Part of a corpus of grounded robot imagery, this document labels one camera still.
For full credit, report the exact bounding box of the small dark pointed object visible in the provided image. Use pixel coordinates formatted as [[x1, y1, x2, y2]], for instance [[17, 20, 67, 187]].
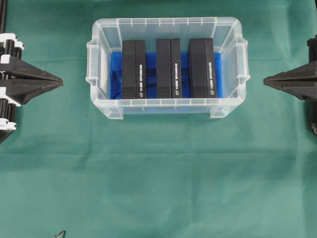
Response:
[[53, 225, 66, 238]]

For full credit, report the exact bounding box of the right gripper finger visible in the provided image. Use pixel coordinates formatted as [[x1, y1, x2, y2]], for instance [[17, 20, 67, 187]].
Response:
[[264, 61, 317, 84], [266, 84, 317, 100]]

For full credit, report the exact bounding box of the green table cloth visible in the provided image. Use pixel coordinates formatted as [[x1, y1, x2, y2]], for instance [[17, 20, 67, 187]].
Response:
[[0, 0, 317, 238]]

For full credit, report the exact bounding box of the blue cloth liner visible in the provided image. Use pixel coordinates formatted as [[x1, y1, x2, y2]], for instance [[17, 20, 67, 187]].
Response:
[[110, 52, 223, 100]]

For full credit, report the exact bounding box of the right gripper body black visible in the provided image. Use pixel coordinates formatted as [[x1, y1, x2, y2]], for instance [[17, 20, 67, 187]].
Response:
[[306, 34, 317, 136]]

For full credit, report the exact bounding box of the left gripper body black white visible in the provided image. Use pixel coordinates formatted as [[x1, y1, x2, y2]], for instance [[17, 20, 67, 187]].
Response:
[[0, 33, 24, 131]]

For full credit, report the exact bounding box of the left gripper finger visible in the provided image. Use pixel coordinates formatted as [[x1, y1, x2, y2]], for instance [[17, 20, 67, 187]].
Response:
[[0, 84, 63, 106], [0, 58, 63, 84]]

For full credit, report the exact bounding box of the black box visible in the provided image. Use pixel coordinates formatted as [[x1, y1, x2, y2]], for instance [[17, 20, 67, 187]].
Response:
[[156, 38, 182, 99], [122, 40, 147, 99], [188, 38, 217, 98]]

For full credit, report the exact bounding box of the clear plastic storage case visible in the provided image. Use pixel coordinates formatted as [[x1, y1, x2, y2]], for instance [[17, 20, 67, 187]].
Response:
[[86, 17, 250, 119]]

